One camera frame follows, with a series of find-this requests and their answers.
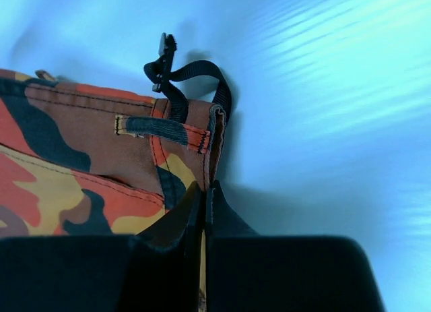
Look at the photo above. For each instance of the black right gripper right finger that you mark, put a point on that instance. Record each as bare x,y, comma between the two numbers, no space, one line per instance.
246,271

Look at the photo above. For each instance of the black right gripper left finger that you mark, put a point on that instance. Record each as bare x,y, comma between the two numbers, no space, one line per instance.
155,270

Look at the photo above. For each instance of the orange camouflage trousers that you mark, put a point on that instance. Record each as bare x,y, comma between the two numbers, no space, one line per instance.
78,159

